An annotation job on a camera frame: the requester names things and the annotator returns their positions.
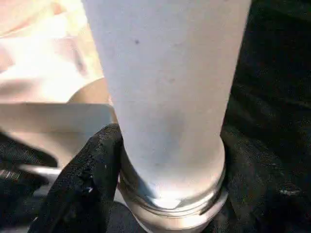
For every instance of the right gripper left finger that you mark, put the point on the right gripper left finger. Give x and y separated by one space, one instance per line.
85 187

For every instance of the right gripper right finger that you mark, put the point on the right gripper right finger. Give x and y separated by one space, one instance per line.
264 191

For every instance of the white plastic table top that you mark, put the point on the white plastic table top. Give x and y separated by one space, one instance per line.
48 60

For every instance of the white plastic table leg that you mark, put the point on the white plastic table leg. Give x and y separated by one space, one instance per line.
170 85

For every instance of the black mat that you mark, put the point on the black mat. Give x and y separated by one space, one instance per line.
279 72

